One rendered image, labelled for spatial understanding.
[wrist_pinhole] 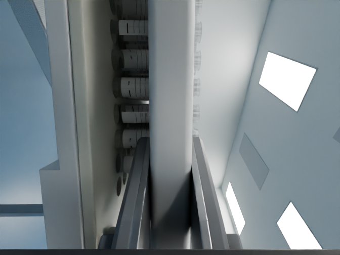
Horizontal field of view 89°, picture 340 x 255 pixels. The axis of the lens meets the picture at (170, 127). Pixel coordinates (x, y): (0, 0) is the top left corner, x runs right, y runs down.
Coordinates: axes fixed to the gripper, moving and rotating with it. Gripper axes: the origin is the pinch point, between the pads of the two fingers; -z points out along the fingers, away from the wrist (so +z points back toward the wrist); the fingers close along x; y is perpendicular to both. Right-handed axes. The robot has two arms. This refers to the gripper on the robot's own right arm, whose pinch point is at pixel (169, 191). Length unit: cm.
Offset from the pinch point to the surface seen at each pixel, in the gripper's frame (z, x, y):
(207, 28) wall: -363, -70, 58
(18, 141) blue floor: -85, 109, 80
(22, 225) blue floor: -47, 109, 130
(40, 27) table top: -23.8, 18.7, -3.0
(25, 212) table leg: -29, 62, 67
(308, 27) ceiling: -250, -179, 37
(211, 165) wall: -321, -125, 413
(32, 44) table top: -23.9, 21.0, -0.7
